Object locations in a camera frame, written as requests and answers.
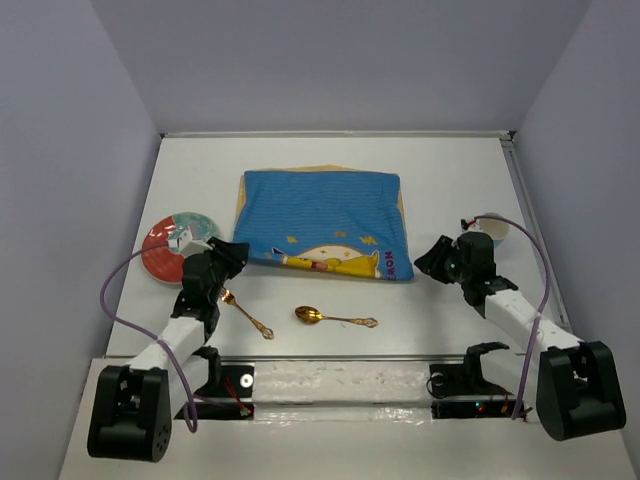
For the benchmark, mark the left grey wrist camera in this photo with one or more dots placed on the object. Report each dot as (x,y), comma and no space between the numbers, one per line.
(183,242)

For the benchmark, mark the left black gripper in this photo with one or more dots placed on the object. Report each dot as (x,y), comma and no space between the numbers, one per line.
(232,254)

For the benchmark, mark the gold spoon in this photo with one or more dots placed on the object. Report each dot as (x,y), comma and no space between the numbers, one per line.
(311,315)

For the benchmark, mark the blue pikachu placemat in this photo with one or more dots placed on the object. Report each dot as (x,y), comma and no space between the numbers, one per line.
(344,222)

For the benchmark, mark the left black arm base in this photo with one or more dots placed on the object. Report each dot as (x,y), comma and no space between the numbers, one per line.
(231,398)

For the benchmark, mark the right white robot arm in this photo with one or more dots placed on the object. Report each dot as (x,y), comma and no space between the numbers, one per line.
(570,384)

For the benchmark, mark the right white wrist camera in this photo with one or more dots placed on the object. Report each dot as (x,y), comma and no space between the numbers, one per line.
(470,224)

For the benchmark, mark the gold fork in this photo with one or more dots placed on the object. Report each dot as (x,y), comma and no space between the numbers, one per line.
(228,297)

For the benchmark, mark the red and teal plate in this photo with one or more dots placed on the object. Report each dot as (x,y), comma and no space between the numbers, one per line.
(158,261)

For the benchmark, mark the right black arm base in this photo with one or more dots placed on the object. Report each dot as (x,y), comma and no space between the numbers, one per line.
(455,395)

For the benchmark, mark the blue mug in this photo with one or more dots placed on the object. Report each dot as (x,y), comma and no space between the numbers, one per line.
(492,224)

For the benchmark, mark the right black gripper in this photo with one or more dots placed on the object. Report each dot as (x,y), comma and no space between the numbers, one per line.
(430,260)

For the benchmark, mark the metal table rail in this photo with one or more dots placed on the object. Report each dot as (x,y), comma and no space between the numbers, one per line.
(445,177)

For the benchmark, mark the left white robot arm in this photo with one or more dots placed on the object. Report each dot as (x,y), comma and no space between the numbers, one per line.
(135,403)

